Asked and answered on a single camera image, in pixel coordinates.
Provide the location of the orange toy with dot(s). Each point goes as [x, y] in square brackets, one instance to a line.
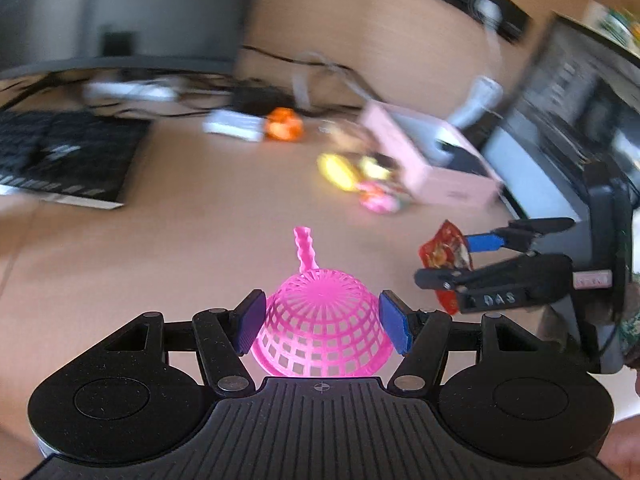
[284, 124]

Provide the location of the black keyboard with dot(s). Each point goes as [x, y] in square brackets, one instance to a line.
[65, 155]

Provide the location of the yellow candy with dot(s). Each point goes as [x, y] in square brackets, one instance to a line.
[375, 167]

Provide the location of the large dark monitor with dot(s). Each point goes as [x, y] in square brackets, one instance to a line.
[125, 5]

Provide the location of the pink plastic mesh basket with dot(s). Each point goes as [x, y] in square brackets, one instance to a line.
[322, 327]

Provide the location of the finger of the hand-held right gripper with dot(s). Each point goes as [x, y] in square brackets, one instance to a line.
[500, 280]
[482, 242]

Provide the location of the white power strip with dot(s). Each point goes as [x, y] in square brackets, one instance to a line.
[127, 91]

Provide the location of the pink toy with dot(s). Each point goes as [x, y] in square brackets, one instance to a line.
[380, 200]

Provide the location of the black power adapter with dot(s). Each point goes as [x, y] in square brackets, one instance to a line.
[260, 99]

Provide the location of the curved monitor with lit screen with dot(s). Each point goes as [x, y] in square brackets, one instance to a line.
[550, 125]

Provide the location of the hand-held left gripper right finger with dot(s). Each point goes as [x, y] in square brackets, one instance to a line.
[395, 322]

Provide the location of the yellow toy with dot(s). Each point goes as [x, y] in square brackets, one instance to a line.
[337, 170]

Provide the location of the red snack packet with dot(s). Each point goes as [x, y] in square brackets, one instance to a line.
[441, 250]

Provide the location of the pink cardboard box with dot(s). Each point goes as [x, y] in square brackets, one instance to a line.
[450, 185]

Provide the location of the small white packet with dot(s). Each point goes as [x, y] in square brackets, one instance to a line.
[232, 125]

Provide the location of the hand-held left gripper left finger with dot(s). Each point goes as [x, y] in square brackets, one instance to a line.
[250, 322]

